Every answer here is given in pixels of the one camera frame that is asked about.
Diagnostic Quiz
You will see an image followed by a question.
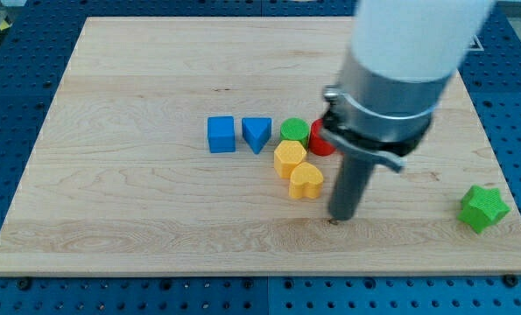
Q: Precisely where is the yellow heart block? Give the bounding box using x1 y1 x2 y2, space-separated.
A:
288 162 324 200

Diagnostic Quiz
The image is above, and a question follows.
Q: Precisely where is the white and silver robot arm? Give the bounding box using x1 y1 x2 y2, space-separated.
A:
321 0 495 172

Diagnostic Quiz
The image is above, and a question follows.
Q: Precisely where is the green star block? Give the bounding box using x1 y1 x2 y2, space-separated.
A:
457 185 510 234

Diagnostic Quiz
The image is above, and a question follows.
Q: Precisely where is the blue triangle block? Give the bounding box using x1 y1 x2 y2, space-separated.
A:
242 117 272 154

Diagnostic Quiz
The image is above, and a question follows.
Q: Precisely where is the yellow hexagon block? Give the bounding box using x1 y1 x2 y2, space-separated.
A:
273 140 306 179

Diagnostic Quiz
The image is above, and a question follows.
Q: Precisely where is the green cylinder block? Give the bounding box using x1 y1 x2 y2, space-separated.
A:
280 117 310 149

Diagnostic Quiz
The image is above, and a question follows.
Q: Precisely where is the blue cube block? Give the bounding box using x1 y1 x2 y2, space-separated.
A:
207 116 236 153

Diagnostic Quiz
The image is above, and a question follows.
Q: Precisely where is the red cylinder block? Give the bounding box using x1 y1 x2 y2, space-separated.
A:
308 118 335 157

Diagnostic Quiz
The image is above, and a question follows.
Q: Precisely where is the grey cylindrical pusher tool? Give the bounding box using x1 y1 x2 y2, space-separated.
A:
328 155 374 221

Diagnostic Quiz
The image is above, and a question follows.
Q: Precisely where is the wooden board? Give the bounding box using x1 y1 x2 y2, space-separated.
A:
0 17 521 277

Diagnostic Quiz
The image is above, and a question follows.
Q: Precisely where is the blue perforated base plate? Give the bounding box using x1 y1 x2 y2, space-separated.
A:
0 1 521 314

